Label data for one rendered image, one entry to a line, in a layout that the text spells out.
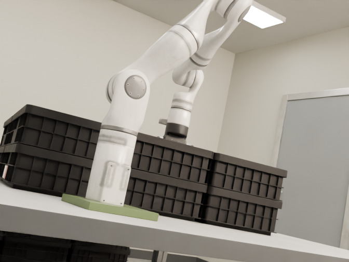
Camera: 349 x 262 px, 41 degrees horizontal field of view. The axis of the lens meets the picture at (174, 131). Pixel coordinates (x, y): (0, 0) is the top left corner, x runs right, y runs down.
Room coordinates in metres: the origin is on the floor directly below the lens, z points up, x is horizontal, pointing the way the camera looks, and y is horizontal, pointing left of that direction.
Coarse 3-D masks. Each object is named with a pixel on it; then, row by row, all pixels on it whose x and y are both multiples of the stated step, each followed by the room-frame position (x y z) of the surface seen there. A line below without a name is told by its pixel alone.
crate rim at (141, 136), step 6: (138, 132) 1.37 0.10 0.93; (138, 138) 1.37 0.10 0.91; (144, 138) 1.38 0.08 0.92; (150, 138) 1.38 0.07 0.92; (156, 138) 1.39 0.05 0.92; (162, 138) 1.40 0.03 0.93; (156, 144) 1.39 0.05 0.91; (162, 144) 1.40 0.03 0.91; (168, 144) 1.41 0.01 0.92; (174, 144) 1.42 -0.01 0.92; (180, 144) 1.42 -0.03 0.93; (180, 150) 1.43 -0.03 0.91; (186, 150) 1.43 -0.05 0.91; (192, 150) 1.44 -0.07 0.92; (198, 150) 1.45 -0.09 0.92; (204, 150) 1.46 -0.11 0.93; (204, 156) 1.46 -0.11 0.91; (210, 156) 1.47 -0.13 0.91
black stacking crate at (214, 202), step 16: (208, 192) 1.48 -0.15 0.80; (224, 192) 1.50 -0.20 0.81; (208, 208) 1.49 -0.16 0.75; (224, 208) 1.51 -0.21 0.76; (240, 208) 1.54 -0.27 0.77; (256, 208) 1.56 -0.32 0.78; (272, 208) 1.59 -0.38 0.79; (208, 224) 1.50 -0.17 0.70; (224, 224) 1.53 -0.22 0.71; (240, 224) 1.54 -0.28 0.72; (256, 224) 1.57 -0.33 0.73; (272, 224) 1.59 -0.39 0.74
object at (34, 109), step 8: (16, 112) 1.50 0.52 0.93; (24, 112) 1.25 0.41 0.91; (32, 112) 1.25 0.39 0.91; (40, 112) 1.25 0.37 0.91; (48, 112) 1.26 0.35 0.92; (56, 112) 1.27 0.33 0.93; (64, 120) 1.28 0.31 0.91; (72, 120) 1.29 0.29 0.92; (80, 120) 1.30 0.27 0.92; (88, 120) 1.31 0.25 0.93; (96, 128) 1.32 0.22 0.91
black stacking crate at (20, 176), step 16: (16, 144) 1.25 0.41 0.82; (16, 160) 1.27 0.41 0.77; (32, 160) 1.27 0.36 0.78; (48, 160) 1.28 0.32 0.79; (64, 160) 1.29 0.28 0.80; (80, 160) 1.31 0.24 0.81; (0, 176) 1.56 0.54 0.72; (16, 176) 1.26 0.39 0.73; (32, 176) 1.27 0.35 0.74; (48, 176) 1.29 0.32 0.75; (64, 176) 1.30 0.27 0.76; (80, 176) 1.32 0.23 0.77; (48, 192) 1.30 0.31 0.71; (64, 192) 1.30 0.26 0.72; (80, 192) 1.33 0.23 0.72
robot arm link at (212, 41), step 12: (240, 0) 1.22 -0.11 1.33; (228, 12) 1.24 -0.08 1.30; (240, 12) 1.23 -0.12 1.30; (228, 24) 1.27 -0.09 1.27; (204, 36) 1.37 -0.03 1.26; (216, 36) 1.32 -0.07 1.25; (228, 36) 1.33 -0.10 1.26; (204, 48) 1.37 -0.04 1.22; (216, 48) 1.37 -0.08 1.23; (204, 60) 1.41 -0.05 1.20
